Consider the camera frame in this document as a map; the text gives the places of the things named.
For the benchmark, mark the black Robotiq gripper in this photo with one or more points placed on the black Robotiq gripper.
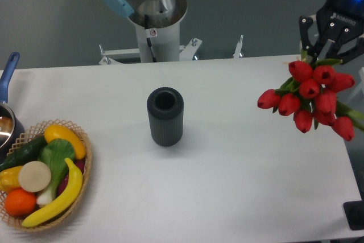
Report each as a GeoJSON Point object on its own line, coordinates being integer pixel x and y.
{"type": "Point", "coordinates": [340, 21]}

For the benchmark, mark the beige round disc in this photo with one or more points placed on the beige round disc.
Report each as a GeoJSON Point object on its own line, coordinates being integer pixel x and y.
{"type": "Point", "coordinates": [34, 176]}

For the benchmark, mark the black device at table edge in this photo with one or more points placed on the black device at table edge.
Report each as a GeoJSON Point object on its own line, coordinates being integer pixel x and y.
{"type": "Point", "coordinates": [354, 214]}

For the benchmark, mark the red tulip bouquet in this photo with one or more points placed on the red tulip bouquet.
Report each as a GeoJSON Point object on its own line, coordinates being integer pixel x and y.
{"type": "Point", "coordinates": [309, 95]}

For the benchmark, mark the woven wicker basket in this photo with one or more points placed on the woven wicker basket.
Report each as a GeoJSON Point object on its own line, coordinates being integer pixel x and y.
{"type": "Point", "coordinates": [30, 134]}

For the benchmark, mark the dark grey ribbed vase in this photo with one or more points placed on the dark grey ribbed vase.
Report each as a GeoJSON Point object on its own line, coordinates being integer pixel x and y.
{"type": "Point", "coordinates": [165, 107]}

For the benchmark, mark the yellow bell pepper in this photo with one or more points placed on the yellow bell pepper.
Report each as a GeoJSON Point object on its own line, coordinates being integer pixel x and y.
{"type": "Point", "coordinates": [9, 179]}

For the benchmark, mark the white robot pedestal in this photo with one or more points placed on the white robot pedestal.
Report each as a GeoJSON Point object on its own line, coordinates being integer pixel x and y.
{"type": "Point", "coordinates": [157, 32]}

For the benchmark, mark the yellow banana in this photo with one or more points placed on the yellow banana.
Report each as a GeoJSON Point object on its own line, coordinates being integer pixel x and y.
{"type": "Point", "coordinates": [62, 202]}

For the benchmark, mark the blue handled saucepan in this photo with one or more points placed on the blue handled saucepan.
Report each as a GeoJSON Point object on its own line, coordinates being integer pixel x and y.
{"type": "Point", "coordinates": [11, 127]}

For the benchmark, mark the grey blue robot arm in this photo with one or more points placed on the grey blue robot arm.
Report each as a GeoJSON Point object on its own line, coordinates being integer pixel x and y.
{"type": "Point", "coordinates": [320, 45]}

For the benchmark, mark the green bok choy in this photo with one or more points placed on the green bok choy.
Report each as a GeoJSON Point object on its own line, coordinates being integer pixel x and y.
{"type": "Point", "coordinates": [53, 155]}

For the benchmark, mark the green cucumber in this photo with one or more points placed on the green cucumber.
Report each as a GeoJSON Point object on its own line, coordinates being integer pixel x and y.
{"type": "Point", "coordinates": [24, 154]}

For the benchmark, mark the orange fruit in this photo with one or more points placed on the orange fruit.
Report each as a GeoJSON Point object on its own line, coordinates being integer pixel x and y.
{"type": "Point", "coordinates": [20, 202]}

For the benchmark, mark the dark red eggplant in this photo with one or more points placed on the dark red eggplant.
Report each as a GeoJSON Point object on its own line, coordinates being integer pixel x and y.
{"type": "Point", "coordinates": [81, 166]}

